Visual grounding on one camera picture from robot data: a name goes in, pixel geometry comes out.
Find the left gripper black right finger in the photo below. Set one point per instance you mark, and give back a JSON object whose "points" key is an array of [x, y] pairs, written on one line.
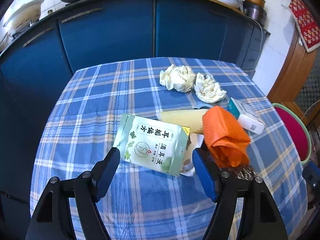
{"points": [[260, 217]]}

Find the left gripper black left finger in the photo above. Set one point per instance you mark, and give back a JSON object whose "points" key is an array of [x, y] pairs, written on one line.
{"points": [[52, 216]]}

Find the steel wool scrubber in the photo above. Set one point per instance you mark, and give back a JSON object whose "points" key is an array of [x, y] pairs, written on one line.
{"points": [[244, 172]]}

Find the white teal small carton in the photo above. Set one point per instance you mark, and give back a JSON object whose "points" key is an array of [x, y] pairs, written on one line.
{"points": [[246, 116]]}

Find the orange mesh cloth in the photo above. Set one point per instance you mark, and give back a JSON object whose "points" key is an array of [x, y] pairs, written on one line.
{"points": [[225, 139]]}

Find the green white medicine box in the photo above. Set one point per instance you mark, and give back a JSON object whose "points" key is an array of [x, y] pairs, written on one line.
{"points": [[156, 145]]}

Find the pale yellow sponge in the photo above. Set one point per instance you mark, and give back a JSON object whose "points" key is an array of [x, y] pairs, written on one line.
{"points": [[191, 118]]}

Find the small light blue cap piece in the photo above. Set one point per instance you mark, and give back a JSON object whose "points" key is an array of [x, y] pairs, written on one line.
{"points": [[203, 106]]}

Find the white tissue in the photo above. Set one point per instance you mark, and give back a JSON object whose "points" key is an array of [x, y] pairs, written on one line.
{"points": [[179, 78], [207, 89]]}

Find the blue kitchen base cabinets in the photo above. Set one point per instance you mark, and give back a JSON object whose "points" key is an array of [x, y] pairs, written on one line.
{"points": [[37, 65]]}

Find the red basin with green rim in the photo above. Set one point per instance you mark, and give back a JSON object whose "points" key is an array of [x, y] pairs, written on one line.
{"points": [[297, 131]]}

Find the wooden door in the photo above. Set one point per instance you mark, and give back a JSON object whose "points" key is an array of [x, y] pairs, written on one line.
{"points": [[291, 79]]}

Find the blue plaid tablecloth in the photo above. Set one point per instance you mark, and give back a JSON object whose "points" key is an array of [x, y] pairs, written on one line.
{"points": [[117, 105]]}

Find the red patterned quilted cloth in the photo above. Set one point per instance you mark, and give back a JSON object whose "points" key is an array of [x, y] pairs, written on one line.
{"points": [[307, 27]]}

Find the dark rice cooker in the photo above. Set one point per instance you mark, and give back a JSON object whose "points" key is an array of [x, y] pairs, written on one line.
{"points": [[255, 12]]}

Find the white cooking pot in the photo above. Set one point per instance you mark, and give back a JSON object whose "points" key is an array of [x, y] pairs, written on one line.
{"points": [[28, 13]]}

